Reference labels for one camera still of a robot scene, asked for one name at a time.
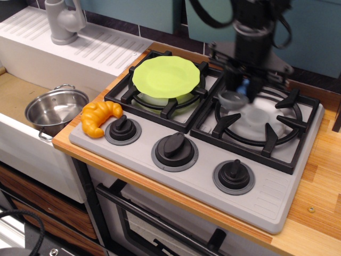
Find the white toy sink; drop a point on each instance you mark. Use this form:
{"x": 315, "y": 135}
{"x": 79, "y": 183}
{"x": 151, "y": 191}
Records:
{"x": 32, "y": 64}

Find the black right burner grate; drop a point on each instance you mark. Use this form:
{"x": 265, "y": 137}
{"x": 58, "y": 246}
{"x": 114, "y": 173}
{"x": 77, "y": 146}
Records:
{"x": 274, "y": 130}

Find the grey toy stove top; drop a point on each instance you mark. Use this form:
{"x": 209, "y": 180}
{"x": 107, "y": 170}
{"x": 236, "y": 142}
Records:
{"x": 266, "y": 206}

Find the grey toy faucet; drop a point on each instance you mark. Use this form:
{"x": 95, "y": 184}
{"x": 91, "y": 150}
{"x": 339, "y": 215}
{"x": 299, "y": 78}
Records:
{"x": 64, "y": 23}

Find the black stove knob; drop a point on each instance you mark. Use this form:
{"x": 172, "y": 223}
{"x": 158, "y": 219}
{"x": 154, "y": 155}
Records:
{"x": 123, "y": 131}
{"x": 234, "y": 177}
{"x": 175, "y": 153}

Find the lime green plate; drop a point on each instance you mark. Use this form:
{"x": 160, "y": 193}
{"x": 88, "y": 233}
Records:
{"x": 166, "y": 77}

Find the black left stove knob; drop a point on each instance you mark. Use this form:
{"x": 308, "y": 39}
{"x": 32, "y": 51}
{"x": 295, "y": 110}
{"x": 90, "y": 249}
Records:
{"x": 123, "y": 131}

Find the black middle stove knob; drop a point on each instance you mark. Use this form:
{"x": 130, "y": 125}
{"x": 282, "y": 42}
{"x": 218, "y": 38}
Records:
{"x": 175, "y": 153}

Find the black left burner grate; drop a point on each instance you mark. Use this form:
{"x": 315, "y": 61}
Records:
{"x": 176, "y": 113}

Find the wooden drawer front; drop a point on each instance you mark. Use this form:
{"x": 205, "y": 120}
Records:
{"x": 64, "y": 219}

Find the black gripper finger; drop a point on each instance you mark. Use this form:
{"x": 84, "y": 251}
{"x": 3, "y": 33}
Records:
{"x": 254, "y": 87}
{"x": 233, "y": 78}

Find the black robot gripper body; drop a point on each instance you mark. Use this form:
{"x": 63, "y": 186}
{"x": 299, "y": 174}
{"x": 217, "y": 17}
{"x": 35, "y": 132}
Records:
{"x": 252, "y": 53}

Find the black burner grate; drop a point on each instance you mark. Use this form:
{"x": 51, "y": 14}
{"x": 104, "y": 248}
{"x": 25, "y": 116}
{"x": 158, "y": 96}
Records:
{"x": 274, "y": 130}
{"x": 176, "y": 113}

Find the stainless steel pot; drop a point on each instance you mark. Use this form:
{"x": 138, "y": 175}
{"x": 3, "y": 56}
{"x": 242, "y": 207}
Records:
{"x": 50, "y": 112}

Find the blue handled grey spoon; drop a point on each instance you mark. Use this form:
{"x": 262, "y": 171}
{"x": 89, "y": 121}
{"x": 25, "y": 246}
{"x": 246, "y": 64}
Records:
{"x": 234, "y": 100}

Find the black right stove knob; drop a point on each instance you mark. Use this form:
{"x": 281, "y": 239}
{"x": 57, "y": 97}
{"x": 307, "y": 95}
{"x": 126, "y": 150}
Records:
{"x": 234, "y": 177}

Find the black oven door handle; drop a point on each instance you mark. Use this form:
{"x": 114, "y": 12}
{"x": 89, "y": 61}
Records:
{"x": 209, "y": 249}

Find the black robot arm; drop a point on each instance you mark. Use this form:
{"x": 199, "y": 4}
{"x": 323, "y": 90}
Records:
{"x": 259, "y": 14}

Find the orange plastic croissant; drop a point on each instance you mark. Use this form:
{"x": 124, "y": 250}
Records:
{"x": 95, "y": 114}

